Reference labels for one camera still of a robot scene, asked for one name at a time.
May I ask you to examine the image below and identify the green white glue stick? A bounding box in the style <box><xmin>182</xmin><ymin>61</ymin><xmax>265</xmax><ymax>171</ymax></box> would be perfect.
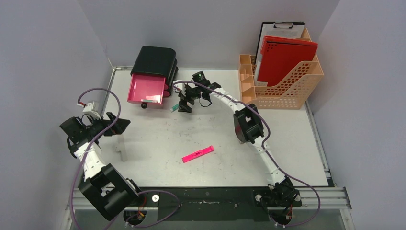
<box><xmin>142</xmin><ymin>94</ymin><xmax>162</xmax><ymax>101</ymax></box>

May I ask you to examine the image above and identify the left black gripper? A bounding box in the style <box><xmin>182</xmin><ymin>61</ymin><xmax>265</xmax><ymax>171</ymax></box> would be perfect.
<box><xmin>85</xmin><ymin>112</ymin><xmax>130</xmax><ymax>139</ymax></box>

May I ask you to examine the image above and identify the thick red binder folder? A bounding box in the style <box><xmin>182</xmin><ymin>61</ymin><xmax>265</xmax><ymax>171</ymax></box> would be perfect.
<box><xmin>255</xmin><ymin>36</ymin><xmax>318</xmax><ymax>87</ymax></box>

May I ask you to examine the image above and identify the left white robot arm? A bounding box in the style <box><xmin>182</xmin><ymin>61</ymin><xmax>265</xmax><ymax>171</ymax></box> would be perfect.
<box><xmin>60</xmin><ymin>112</ymin><xmax>143</xmax><ymax>220</ymax></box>

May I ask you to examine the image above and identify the black clipboard with paper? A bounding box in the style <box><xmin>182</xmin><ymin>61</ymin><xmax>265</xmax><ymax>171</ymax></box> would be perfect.
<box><xmin>255</xmin><ymin>22</ymin><xmax>305</xmax><ymax>63</ymax></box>

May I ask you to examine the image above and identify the orange plastic file organizer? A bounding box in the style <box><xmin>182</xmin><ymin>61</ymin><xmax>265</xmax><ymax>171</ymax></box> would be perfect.
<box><xmin>238</xmin><ymin>27</ymin><xmax>325</xmax><ymax>110</ymax></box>

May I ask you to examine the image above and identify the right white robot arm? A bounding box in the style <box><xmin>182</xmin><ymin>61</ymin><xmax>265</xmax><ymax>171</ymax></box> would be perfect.
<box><xmin>172</xmin><ymin>71</ymin><xmax>302</xmax><ymax>207</ymax></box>

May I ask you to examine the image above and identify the black pink drawer unit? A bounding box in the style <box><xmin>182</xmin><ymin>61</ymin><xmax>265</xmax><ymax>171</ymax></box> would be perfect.
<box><xmin>127</xmin><ymin>46</ymin><xmax>179</xmax><ymax>109</ymax></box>

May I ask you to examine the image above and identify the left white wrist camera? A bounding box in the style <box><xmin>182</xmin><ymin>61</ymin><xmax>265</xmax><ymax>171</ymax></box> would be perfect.
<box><xmin>82</xmin><ymin>101</ymin><xmax>101</xmax><ymax>119</ymax></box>

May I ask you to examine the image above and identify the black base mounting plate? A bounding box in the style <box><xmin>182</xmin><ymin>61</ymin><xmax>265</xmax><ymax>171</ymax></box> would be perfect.
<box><xmin>120</xmin><ymin>186</ymin><xmax>302</xmax><ymax>226</ymax></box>

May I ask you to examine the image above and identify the pink highlighter marker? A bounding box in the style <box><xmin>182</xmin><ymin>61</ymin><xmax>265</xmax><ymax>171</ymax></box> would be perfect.
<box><xmin>182</xmin><ymin>145</ymin><xmax>214</xmax><ymax>163</ymax></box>

